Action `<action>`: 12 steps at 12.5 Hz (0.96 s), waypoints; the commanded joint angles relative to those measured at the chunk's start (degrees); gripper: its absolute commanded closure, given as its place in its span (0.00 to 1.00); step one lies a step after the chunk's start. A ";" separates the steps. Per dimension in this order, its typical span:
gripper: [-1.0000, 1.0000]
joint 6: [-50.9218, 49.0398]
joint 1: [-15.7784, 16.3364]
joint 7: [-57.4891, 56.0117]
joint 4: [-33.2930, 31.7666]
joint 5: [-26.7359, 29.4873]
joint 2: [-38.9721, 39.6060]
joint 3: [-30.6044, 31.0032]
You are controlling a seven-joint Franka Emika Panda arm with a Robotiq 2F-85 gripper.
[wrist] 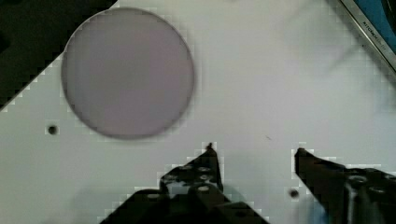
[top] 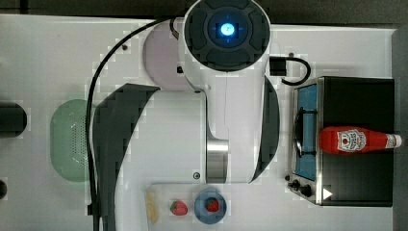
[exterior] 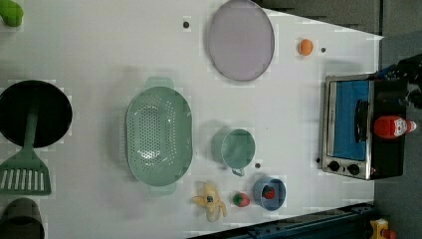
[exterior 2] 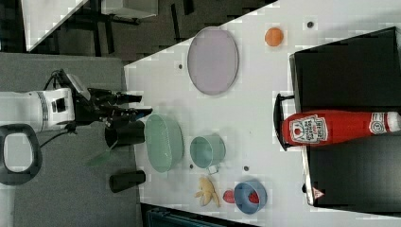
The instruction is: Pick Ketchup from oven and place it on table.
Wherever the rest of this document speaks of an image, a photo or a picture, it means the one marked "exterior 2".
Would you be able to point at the large green bowl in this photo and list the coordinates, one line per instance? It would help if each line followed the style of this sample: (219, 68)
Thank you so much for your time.
(164, 142)

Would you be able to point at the black cylinder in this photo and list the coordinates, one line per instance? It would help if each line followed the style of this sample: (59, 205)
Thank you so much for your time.
(123, 181)
(131, 134)

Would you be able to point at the white table background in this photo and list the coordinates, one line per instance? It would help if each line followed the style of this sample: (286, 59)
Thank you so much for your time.
(42, 17)

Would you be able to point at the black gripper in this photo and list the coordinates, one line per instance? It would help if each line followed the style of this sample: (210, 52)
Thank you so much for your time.
(92, 104)

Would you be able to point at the red plush ketchup bottle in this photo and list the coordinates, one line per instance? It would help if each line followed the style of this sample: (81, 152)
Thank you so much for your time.
(327, 127)

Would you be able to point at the black oven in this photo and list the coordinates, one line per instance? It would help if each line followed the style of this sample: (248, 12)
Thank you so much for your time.
(359, 74)

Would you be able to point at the red strawberry toy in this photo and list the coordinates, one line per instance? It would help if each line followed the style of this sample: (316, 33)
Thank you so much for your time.
(228, 196)

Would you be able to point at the orange ball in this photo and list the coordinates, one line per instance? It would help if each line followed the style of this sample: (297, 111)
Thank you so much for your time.
(274, 36)

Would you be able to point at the white box background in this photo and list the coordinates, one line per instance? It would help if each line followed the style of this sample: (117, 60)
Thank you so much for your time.
(130, 8)

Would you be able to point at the lavender oval plate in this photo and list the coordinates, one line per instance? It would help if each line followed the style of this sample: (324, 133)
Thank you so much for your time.
(212, 61)

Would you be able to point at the red toy in bowl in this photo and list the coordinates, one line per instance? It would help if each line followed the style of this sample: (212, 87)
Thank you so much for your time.
(253, 197)

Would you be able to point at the black cylinder lower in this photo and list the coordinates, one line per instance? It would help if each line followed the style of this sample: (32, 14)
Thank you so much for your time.
(123, 181)

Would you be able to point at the black cylinder upper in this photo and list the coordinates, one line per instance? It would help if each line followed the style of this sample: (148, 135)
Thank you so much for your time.
(131, 134)

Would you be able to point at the black oven door handle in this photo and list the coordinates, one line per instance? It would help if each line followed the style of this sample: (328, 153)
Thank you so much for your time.
(278, 118)

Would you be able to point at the blue bowl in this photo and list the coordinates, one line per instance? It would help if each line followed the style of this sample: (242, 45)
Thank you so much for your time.
(242, 192)

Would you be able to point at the black ring frame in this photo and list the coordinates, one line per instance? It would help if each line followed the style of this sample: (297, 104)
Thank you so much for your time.
(13, 137)

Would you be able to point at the yellow plush toy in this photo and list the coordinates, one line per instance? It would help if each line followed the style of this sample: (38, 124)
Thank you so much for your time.
(207, 192)

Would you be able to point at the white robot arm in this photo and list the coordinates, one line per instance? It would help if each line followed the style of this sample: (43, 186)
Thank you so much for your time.
(68, 105)

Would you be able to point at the small green cup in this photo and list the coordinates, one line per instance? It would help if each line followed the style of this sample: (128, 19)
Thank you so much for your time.
(208, 152)

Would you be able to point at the teal crate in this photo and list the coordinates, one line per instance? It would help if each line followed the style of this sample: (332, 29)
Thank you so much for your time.
(161, 217)

